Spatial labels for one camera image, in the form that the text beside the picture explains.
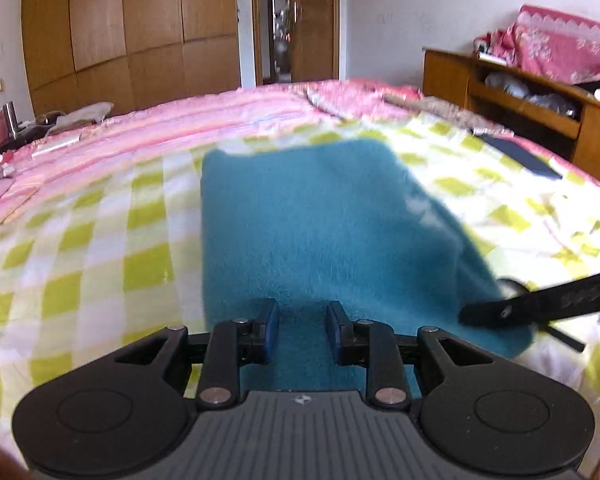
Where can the teal fluffy towel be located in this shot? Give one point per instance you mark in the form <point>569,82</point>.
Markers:
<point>330,220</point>

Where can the dark blue flat case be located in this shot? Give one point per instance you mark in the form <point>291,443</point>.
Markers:
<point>525,157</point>

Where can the white cloth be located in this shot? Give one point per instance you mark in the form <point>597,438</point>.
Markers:
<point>80,115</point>

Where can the white booklet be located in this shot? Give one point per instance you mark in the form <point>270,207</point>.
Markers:
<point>55,145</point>

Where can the pink floral cloth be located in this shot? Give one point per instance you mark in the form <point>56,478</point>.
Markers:
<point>555,45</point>

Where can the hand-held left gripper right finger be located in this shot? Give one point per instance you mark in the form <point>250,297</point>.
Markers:
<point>334,330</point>

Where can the grey plastic bags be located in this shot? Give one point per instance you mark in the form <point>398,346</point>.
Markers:
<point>530,92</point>

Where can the wooden wardrobe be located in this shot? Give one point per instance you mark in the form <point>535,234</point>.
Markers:
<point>130,35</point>

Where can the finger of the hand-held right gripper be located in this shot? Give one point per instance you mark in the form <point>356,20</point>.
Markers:
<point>530,305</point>
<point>565,340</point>

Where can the wooden cabinet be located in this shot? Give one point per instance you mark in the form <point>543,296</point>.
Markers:
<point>530,125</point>

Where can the grey patterned cloth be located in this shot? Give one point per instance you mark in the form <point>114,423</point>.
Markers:
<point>450,110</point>

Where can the pink striped blanket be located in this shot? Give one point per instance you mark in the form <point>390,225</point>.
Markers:
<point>155,125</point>

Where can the wooden door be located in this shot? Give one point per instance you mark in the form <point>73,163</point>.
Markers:
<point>312,20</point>

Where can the yellow-green checkered bedsheet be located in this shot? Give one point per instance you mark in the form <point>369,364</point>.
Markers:
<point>105,240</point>

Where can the metal thermos cup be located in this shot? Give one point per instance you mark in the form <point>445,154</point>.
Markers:
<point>11,117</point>

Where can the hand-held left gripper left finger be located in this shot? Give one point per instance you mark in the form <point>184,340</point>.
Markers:
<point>271,330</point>

